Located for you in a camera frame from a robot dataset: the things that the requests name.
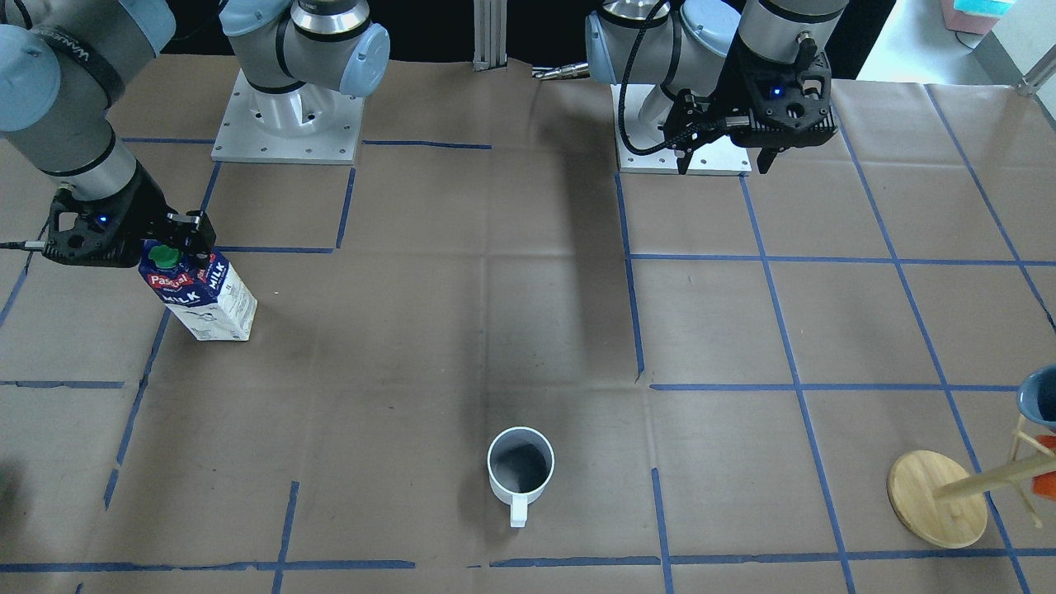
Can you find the blue mug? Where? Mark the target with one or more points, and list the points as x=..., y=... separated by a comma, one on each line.
x=1036, y=397

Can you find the aluminium frame post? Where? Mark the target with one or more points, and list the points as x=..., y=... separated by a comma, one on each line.
x=489, y=35

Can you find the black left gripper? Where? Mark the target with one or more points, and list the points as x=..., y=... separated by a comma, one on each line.
x=733, y=87

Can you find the blue white milk carton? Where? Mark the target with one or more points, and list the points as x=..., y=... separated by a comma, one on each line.
x=212, y=302

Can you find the white mug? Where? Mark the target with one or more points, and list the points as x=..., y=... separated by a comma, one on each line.
x=520, y=462

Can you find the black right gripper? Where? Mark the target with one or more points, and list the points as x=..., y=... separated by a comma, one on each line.
x=149, y=216

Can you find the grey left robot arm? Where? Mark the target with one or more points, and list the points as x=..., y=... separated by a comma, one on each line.
x=714, y=87

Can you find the wooden mug tree stand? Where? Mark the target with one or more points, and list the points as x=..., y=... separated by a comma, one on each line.
x=942, y=503

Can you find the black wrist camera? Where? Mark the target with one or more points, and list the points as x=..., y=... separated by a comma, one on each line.
x=688, y=119

